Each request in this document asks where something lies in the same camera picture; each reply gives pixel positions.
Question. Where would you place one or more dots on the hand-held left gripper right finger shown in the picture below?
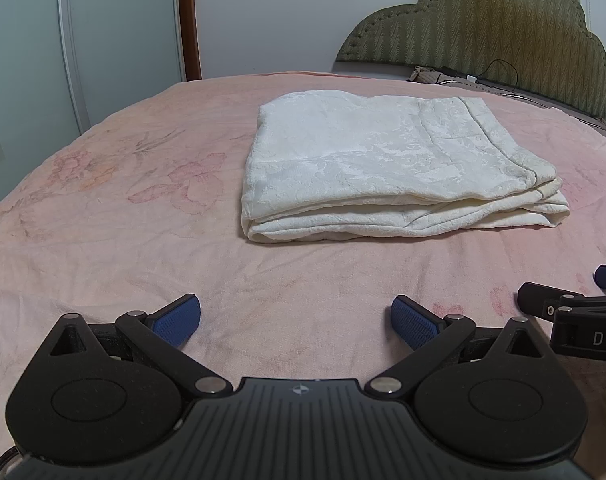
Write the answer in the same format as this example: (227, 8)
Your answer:
(415, 322)

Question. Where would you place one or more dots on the pale sliding wardrobe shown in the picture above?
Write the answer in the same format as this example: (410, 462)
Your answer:
(123, 35)

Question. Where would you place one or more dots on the brown wooden wardrobe frame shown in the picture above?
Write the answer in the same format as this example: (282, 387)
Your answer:
(189, 20)

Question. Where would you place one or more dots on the pink floral bed sheet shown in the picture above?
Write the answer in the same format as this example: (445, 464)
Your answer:
(133, 240)

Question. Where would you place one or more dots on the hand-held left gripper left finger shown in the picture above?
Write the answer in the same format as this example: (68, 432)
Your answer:
(175, 322)

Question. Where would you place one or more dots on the olive green quilted headboard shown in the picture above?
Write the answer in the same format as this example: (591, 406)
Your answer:
(508, 25)

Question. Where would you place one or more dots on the white pants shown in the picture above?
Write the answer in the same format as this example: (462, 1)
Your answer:
(373, 160)

